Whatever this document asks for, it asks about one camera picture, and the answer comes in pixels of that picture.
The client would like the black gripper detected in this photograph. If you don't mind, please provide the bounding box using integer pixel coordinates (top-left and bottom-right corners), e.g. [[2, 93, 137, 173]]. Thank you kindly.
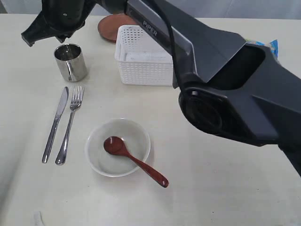
[[21, 11, 85, 47]]

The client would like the stainless steel cup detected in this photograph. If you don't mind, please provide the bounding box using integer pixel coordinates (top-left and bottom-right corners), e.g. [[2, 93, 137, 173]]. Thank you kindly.
[[54, 43, 88, 82]]

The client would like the brown wooden plate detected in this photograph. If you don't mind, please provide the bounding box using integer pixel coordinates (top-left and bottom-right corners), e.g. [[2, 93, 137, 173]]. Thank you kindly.
[[97, 14, 137, 43]]

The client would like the silver fork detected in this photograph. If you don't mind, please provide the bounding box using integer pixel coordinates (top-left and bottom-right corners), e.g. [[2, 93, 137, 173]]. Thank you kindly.
[[55, 86, 84, 165]]

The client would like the silver table knife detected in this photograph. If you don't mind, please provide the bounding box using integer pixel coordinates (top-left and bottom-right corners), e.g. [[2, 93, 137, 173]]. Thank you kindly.
[[41, 87, 69, 163]]

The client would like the brown wooden spoon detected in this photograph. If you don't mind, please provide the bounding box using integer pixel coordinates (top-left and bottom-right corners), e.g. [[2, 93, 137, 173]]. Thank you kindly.
[[103, 136, 169, 188]]

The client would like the grey ceramic bowl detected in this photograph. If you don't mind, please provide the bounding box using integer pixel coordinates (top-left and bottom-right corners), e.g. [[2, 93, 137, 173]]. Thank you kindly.
[[85, 118, 151, 178]]

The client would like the blue chips bag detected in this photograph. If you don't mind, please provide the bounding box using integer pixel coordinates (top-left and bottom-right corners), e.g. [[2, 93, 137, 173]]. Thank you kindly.
[[246, 39, 278, 58]]

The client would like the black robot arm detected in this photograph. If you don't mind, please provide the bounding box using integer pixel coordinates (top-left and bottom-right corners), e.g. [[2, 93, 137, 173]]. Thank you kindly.
[[21, 0, 301, 172]]

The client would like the white plastic woven basket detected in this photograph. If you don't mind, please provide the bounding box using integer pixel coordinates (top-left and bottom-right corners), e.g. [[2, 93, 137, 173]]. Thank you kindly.
[[115, 25, 173, 86]]

